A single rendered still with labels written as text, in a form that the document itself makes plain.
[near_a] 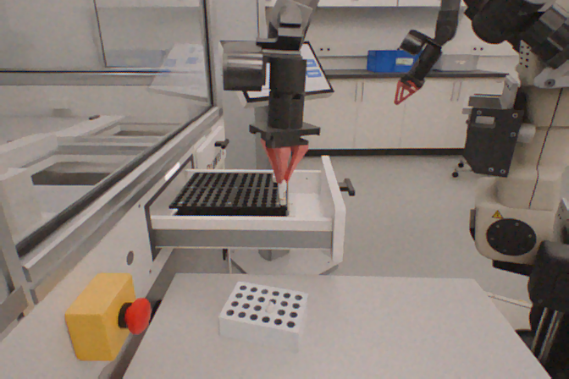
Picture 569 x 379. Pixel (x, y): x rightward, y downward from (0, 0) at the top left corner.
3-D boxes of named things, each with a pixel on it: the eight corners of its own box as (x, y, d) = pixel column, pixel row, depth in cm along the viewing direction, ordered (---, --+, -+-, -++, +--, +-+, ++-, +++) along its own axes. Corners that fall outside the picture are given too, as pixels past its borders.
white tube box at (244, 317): (307, 310, 57) (308, 293, 55) (298, 353, 49) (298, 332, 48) (239, 298, 60) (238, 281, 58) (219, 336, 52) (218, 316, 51)
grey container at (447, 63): (462, 69, 397) (465, 53, 391) (477, 71, 368) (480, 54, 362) (428, 69, 396) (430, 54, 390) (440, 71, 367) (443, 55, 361)
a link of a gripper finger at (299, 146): (251, 179, 58) (251, 126, 55) (286, 173, 62) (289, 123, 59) (269, 193, 53) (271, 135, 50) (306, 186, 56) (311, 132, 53)
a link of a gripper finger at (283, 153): (258, 178, 59) (260, 126, 56) (292, 173, 62) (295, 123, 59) (277, 192, 53) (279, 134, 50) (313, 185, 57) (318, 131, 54)
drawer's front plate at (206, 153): (225, 156, 117) (223, 125, 113) (206, 189, 90) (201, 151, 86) (221, 156, 117) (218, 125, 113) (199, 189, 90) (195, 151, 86)
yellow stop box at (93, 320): (145, 315, 45) (137, 271, 43) (119, 363, 39) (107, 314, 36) (107, 315, 46) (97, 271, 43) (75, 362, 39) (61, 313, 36)
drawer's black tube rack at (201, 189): (288, 197, 81) (288, 173, 78) (287, 237, 64) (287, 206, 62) (196, 196, 81) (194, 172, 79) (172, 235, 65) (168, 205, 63)
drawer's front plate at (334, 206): (326, 194, 86) (328, 155, 83) (342, 264, 59) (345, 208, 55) (319, 194, 86) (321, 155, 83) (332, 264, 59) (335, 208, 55)
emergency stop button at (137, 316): (156, 315, 43) (151, 290, 42) (142, 342, 40) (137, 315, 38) (132, 315, 43) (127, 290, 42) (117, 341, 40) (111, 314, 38)
